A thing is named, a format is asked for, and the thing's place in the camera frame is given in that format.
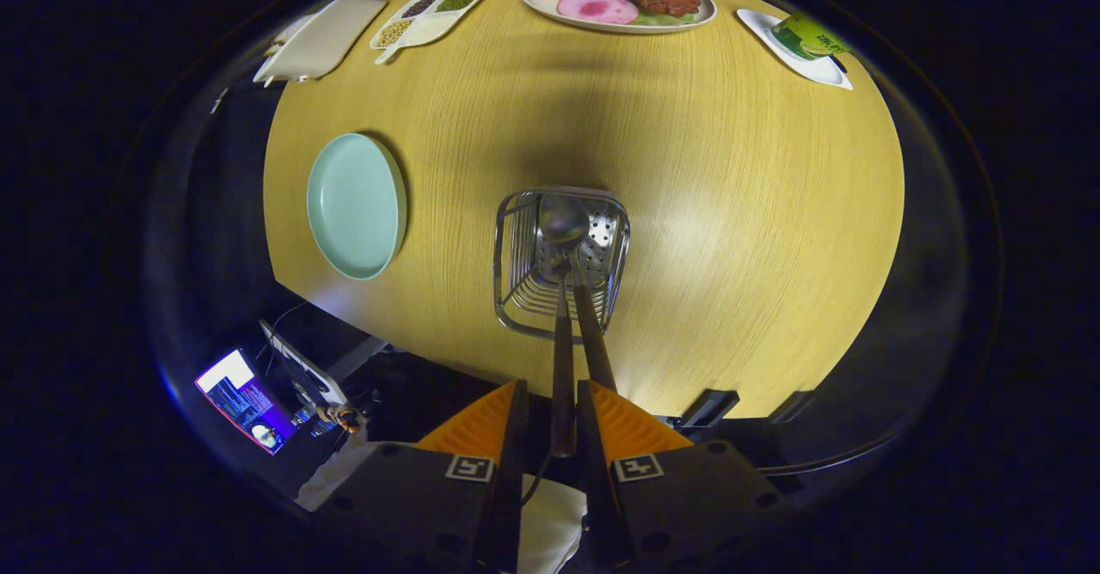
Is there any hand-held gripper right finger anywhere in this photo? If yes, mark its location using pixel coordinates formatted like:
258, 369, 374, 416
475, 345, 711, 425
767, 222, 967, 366
576, 380, 783, 573

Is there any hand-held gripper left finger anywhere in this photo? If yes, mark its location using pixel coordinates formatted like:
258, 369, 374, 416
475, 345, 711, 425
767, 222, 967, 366
318, 380, 529, 574

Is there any metal fork wooden handle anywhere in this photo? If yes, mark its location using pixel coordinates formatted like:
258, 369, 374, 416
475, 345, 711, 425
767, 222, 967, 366
548, 256, 578, 459

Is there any metal spoon wooden handle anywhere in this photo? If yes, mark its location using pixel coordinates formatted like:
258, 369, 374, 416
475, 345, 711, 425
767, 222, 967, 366
538, 194, 618, 393

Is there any white flat device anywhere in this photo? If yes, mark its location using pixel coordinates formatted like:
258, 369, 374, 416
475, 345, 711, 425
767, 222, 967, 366
260, 321, 349, 407

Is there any glowing computer screen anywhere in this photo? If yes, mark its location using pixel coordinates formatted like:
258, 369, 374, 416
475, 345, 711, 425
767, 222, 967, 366
193, 349, 297, 456

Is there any teal round plate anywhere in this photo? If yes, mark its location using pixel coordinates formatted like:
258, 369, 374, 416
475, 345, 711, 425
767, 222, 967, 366
306, 132, 408, 282

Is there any white divided condiment dish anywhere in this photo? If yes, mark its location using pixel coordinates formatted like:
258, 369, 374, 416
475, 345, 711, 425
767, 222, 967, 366
370, 0, 493, 66

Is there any white rectangular tray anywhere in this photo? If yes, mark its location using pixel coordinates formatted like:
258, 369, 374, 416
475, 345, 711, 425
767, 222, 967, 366
736, 9, 854, 91

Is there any pink ham slice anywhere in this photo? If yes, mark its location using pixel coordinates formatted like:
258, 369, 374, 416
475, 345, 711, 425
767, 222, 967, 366
556, 0, 640, 26

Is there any white toaster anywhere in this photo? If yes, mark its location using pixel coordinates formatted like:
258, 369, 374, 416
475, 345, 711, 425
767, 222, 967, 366
252, 0, 388, 87

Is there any green label drink bottle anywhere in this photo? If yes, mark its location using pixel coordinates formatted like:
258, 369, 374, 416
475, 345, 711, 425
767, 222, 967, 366
771, 11, 852, 62

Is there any toast bread slice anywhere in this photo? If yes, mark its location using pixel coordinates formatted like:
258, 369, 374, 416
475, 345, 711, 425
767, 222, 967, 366
266, 14, 315, 52

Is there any black table bracket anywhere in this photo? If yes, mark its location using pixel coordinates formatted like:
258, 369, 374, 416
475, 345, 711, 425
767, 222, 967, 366
773, 391, 817, 424
683, 389, 740, 429

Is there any metal wire basket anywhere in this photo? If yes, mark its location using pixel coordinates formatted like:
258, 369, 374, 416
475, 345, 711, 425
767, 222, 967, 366
492, 186, 632, 343

